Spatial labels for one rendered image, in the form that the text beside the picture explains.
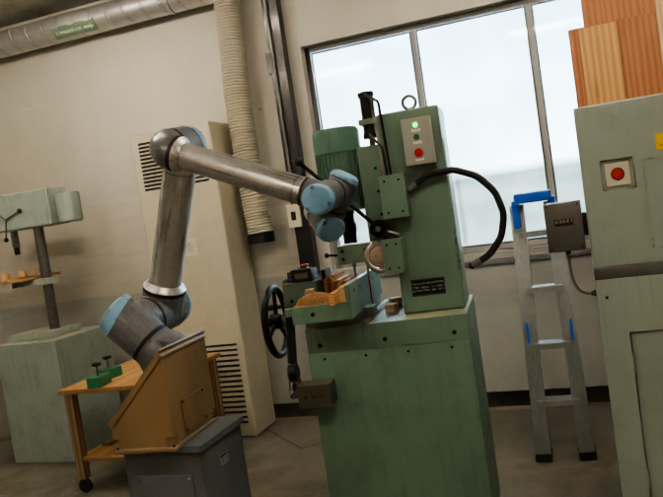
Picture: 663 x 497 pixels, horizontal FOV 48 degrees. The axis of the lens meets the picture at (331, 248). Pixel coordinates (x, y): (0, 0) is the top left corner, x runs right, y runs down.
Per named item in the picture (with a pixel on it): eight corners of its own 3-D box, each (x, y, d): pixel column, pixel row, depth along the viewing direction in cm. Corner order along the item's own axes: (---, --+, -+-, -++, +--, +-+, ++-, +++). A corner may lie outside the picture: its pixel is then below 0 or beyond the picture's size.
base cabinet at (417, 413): (360, 496, 311) (335, 330, 307) (500, 490, 296) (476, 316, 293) (335, 547, 267) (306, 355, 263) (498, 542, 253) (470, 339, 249)
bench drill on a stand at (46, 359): (62, 436, 484) (22, 196, 476) (141, 433, 462) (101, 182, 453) (7, 462, 439) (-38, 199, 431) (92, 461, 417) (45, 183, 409)
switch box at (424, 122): (408, 167, 260) (402, 121, 259) (436, 162, 258) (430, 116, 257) (405, 166, 254) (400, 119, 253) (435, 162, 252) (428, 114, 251)
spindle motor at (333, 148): (330, 213, 289) (318, 134, 287) (373, 207, 285) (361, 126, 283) (318, 215, 272) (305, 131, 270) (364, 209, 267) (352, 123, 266)
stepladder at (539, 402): (537, 454, 332) (503, 195, 338) (596, 451, 325) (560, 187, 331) (536, 464, 317) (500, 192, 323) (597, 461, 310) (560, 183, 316)
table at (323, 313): (312, 301, 312) (310, 287, 312) (383, 293, 304) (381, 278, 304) (266, 328, 253) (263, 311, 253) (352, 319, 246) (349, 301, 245)
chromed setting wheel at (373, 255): (367, 274, 267) (362, 241, 266) (401, 270, 264) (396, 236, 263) (365, 275, 264) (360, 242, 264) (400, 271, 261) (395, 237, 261)
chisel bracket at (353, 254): (343, 267, 284) (340, 245, 283) (379, 262, 280) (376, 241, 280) (338, 269, 277) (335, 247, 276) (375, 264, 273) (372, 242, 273)
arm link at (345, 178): (352, 182, 218) (337, 220, 223) (365, 177, 229) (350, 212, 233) (325, 170, 221) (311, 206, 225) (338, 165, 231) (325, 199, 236)
